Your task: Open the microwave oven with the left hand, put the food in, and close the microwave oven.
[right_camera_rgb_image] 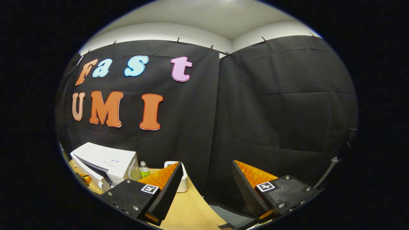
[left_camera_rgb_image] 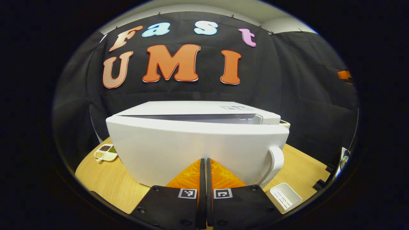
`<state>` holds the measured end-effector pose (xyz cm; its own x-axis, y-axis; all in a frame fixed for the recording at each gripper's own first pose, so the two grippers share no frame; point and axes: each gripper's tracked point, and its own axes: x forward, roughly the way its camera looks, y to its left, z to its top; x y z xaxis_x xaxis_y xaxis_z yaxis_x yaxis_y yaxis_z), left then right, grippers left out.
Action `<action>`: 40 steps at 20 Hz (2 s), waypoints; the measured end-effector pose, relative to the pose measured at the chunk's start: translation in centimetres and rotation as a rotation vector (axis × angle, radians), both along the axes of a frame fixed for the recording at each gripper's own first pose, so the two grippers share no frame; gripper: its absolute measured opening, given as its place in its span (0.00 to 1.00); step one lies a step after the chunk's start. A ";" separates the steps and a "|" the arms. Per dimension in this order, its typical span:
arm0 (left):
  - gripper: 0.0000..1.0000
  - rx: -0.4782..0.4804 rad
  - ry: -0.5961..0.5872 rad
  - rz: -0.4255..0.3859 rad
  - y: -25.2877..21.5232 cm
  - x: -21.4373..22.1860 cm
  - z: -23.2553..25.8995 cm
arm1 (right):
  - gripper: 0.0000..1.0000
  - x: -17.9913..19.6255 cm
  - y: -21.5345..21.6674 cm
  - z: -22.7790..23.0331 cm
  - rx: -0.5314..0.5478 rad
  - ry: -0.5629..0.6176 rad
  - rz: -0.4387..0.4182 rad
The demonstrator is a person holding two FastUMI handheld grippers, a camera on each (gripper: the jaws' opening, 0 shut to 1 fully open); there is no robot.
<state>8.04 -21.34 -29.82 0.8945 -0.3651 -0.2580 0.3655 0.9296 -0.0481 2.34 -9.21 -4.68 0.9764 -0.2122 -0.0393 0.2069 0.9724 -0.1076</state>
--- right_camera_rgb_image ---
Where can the white microwave oven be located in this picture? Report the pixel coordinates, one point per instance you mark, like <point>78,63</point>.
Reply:
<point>105,159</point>

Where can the grey metal pole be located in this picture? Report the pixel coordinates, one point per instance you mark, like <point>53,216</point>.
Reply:
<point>327,171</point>

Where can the green drink bottle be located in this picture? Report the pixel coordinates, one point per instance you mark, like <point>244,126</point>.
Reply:
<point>145,172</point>

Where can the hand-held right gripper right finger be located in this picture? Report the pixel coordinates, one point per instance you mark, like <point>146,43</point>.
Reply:
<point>246,191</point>

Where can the cream toaster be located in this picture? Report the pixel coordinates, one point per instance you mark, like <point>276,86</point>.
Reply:
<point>183,185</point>

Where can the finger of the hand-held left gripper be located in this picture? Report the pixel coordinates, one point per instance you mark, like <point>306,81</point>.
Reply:
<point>85,179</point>

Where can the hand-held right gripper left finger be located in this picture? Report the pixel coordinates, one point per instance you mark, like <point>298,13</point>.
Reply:
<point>167,191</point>

